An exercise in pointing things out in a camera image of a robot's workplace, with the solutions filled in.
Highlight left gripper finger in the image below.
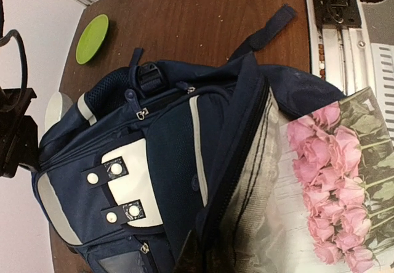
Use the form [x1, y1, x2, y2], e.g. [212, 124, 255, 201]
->
[175, 229, 236, 273]

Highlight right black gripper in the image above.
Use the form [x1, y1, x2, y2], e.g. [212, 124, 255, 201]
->
[1, 88, 38, 177]

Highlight navy blue student backpack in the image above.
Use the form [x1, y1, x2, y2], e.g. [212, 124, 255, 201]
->
[32, 5, 344, 272]

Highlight white book pink flowers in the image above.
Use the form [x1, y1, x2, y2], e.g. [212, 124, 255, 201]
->
[247, 88, 393, 272]

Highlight white ceramic bowl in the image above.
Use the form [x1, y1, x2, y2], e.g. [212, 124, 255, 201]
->
[44, 92, 73, 131]

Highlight green plate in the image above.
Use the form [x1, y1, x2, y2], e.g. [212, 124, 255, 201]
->
[75, 14, 110, 65]

